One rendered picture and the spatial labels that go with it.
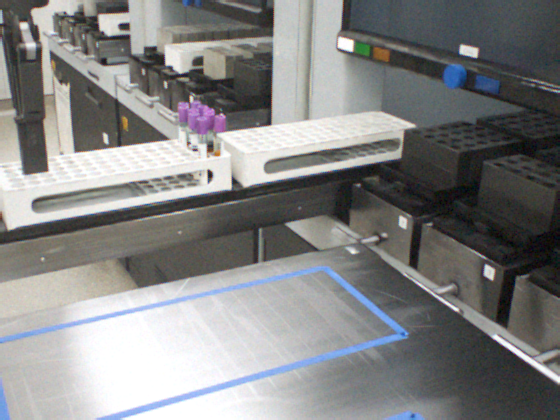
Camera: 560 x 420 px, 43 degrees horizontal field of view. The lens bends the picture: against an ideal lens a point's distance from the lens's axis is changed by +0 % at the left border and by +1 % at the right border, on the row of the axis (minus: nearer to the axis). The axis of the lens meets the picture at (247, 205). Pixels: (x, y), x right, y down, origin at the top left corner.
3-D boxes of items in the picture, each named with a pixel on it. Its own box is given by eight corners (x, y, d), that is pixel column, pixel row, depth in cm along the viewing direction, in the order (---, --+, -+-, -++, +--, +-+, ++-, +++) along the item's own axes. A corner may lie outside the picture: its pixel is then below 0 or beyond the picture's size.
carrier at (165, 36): (180, 58, 177) (180, 33, 175) (173, 58, 177) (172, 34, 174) (163, 50, 187) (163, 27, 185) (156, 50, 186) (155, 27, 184)
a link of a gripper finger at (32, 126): (35, 104, 84) (40, 110, 82) (40, 144, 86) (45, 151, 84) (22, 105, 84) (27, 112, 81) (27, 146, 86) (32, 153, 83)
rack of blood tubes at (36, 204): (204, 175, 105) (203, 135, 103) (233, 198, 97) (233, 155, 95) (-4, 209, 93) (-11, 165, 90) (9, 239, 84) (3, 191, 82)
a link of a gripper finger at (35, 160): (41, 115, 86) (43, 117, 85) (48, 170, 89) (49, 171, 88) (16, 118, 85) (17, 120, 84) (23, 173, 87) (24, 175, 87)
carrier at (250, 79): (267, 99, 140) (268, 69, 138) (258, 100, 139) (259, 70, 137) (241, 87, 149) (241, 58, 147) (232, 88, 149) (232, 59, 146)
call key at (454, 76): (448, 85, 90) (451, 61, 89) (465, 90, 87) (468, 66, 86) (441, 86, 89) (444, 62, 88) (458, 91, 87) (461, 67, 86)
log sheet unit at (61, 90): (60, 153, 284) (51, 64, 270) (78, 174, 262) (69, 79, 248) (54, 154, 283) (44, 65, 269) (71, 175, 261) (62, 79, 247)
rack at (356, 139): (375, 146, 119) (378, 110, 116) (414, 164, 110) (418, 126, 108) (214, 173, 106) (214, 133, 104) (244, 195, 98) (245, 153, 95)
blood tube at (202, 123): (209, 193, 97) (207, 116, 92) (211, 198, 96) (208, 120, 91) (197, 194, 97) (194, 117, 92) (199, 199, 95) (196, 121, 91)
